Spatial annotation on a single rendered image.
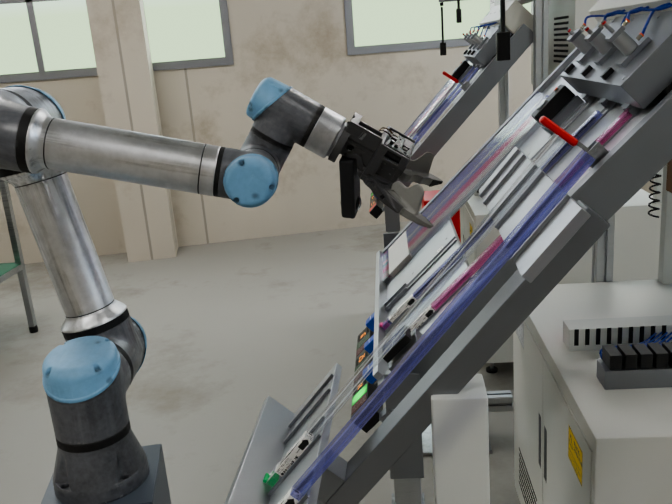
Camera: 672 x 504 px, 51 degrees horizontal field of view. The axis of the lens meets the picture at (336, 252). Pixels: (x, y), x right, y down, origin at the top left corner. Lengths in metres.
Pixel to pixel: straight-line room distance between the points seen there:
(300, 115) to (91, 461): 0.63
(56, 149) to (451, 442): 0.67
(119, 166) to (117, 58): 3.49
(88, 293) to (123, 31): 3.37
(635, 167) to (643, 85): 0.11
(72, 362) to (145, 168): 0.33
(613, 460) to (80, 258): 0.91
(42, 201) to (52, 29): 3.64
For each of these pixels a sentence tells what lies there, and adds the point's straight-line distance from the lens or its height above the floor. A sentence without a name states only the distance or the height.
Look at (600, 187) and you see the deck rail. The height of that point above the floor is 1.00.
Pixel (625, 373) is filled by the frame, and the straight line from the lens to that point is 1.30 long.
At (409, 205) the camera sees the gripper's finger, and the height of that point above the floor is 0.96.
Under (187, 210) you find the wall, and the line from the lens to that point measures 4.87.
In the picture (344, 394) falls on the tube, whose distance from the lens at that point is 0.81.
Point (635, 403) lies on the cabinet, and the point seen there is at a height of 0.62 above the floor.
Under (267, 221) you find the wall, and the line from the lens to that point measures 4.89.
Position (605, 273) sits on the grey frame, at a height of 0.64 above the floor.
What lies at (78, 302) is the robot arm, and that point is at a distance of 1.28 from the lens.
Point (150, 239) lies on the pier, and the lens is 4.66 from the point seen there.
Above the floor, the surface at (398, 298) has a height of 0.75.
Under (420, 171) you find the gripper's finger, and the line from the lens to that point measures 1.25.
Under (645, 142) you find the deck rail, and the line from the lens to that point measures 1.03.
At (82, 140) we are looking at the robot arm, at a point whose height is 1.11.
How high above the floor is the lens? 1.21
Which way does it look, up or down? 16 degrees down
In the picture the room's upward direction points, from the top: 5 degrees counter-clockwise
